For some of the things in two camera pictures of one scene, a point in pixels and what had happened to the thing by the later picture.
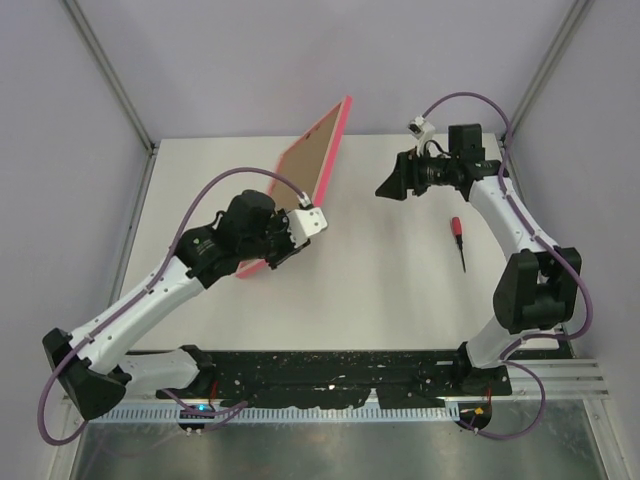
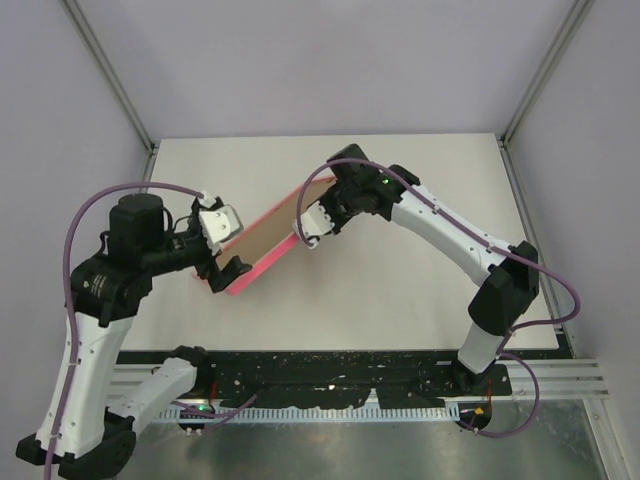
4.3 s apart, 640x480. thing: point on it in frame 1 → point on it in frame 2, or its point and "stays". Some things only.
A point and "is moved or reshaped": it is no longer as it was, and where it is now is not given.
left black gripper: x=281 y=221 → x=224 y=276
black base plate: x=279 y=378 stays
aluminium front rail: x=566 y=379 stays
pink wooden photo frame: x=346 y=103 is moved or reshaped
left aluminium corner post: x=114 y=84 stays
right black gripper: x=406 y=176 → x=339 y=222
